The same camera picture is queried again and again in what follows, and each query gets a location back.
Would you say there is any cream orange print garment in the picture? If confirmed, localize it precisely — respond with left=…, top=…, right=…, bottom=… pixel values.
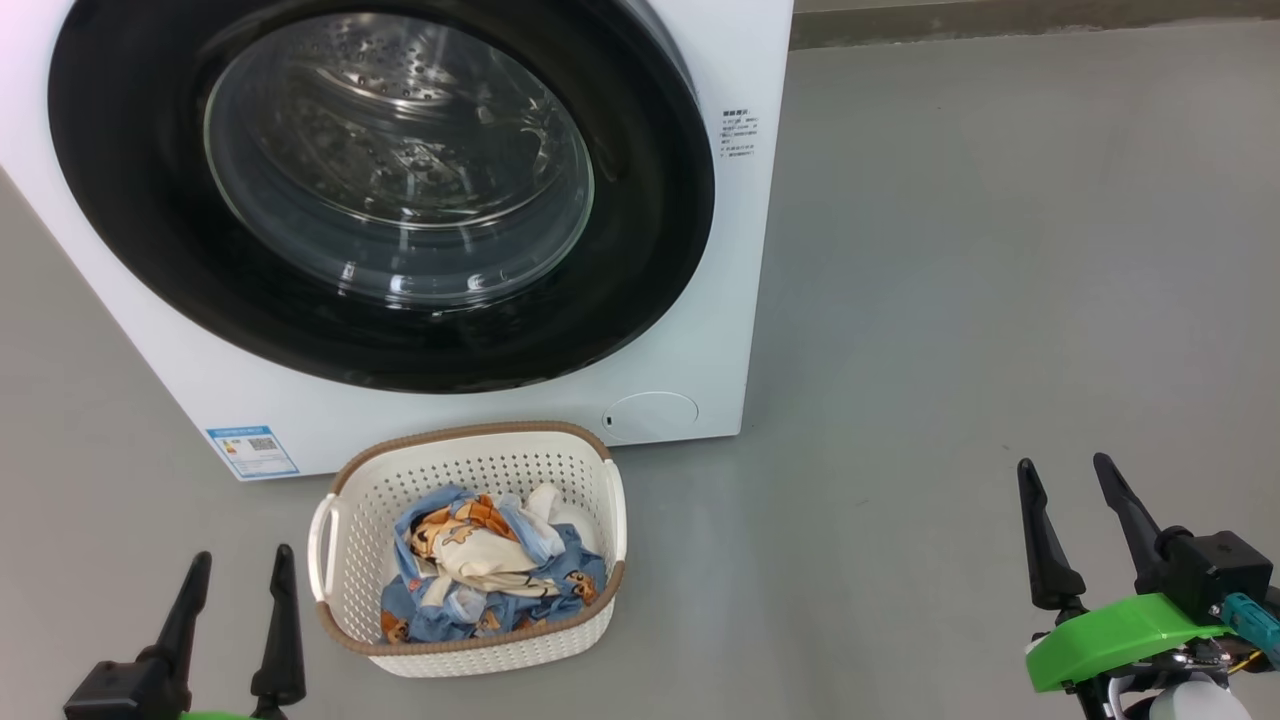
left=405, top=495, right=561, bottom=601

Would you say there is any teal cable connector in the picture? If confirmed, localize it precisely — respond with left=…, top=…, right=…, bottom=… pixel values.
left=1222, top=592, right=1280, bottom=669

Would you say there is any blue energy label sticker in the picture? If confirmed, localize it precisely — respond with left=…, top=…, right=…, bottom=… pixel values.
left=206, top=426, right=301, bottom=482

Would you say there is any black round glass door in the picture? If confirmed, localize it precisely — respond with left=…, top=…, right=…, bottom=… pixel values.
left=47, top=0, right=717, bottom=395

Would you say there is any blue cartoon print garment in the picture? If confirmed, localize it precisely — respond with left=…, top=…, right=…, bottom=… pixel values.
left=380, top=484, right=609, bottom=645

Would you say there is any white basket brown rim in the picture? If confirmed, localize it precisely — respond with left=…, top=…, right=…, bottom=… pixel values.
left=307, top=420, right=629, bottom=679

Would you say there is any white front-load washing machine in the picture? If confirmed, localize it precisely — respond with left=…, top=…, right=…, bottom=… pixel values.
left=0, top=0, right=794, bottom=483

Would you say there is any grey wall baseboard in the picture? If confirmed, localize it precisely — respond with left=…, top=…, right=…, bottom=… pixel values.
left=790, top=0, right=1280, bottom=49

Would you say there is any round drain filter cover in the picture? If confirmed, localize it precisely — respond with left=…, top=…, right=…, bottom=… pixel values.
left=603, top=391, right=700, bottom=442

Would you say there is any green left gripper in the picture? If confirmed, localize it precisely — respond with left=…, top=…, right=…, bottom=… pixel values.
left=137, top=544, right=307, bottom=720

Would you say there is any perforated steel drum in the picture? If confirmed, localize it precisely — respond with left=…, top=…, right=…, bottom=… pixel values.
left=215, top=12, right=591, bottom=231

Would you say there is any plain cream white garment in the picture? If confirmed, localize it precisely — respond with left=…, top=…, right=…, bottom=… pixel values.
left=525, top=484, right=601, bottom=556

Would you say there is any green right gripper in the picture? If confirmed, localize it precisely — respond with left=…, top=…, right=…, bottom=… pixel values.
left=1017, top=453, right=1263, bottom=720

